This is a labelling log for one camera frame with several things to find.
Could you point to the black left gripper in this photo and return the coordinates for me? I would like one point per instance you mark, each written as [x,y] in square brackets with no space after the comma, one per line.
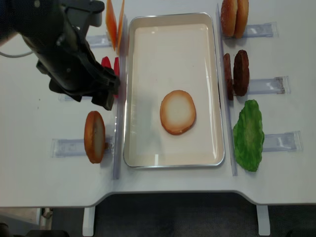
[73,71]

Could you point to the bun slice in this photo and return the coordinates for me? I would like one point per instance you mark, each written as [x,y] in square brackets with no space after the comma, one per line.
[228,17]
[177,112]
[94,137]
[242,17]

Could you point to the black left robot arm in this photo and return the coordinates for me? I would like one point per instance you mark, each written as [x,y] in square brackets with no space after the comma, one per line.
[55,31]

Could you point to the outer red tomato slice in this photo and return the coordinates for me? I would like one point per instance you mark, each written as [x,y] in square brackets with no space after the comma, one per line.
[106,62]

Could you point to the red tomato slice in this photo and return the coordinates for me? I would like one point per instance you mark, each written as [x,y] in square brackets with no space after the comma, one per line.
[106,62]
[116,67]

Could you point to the clear cheese pusher rack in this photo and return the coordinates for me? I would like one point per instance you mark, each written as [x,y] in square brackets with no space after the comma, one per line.
[98,41]

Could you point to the inner red tomato slice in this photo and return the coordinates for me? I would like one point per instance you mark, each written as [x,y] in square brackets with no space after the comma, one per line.
[116,67]

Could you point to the outer orange cheese slice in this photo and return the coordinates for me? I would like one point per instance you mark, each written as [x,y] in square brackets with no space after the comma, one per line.
[111,24]

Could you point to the orange cheese slice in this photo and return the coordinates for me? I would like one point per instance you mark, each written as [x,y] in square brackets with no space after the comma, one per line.
[120,27]
[111,24]

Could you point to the inner orange cheese slice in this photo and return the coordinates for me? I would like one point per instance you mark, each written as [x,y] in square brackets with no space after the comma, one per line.
[120,27]

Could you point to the inner brown meat patty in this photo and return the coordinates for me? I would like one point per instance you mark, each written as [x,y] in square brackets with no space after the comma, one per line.
[228,76]

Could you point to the brown meat patty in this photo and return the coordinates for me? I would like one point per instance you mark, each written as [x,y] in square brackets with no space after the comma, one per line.
[228,76]
[241,73]

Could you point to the outer brown meat patty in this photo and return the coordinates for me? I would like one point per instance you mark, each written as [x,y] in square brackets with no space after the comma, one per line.
[241,73]

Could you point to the green lettuce leaf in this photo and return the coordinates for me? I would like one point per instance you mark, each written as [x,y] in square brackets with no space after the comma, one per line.
[249,137]

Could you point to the clear lettuce pusher rack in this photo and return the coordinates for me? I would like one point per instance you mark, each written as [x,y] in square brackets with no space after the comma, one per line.
[283,142]

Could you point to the left clear divider strip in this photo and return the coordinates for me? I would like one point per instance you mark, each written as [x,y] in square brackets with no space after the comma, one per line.
[119,133]

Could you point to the clear divider strip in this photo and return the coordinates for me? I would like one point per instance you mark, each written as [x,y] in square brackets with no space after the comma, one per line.
[119,133]
[230,145]

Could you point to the standing bun bottom slice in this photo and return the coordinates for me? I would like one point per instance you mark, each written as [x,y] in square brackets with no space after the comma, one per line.
[94,137]

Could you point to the clear bottom bun pusher rack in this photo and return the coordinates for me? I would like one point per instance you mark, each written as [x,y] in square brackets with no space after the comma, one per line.
[62,148]

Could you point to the clear bun pusher rack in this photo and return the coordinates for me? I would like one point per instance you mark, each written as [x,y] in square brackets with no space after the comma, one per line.
[268,30]
[62,148]

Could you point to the white rectangular tray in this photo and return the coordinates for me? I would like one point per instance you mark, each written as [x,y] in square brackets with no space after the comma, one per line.
[167,53]

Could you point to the right clear divider strip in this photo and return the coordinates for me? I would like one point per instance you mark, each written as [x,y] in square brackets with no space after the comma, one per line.
[230,145]

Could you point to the inner bun top slice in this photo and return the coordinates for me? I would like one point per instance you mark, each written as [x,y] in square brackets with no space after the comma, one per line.
[228,17]

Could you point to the outer bun top slice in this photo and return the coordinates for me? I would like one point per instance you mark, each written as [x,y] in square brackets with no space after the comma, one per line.
[242,17]

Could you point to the clear patty pusher rack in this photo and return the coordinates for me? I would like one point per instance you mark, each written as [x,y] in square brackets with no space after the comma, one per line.
[277,85]

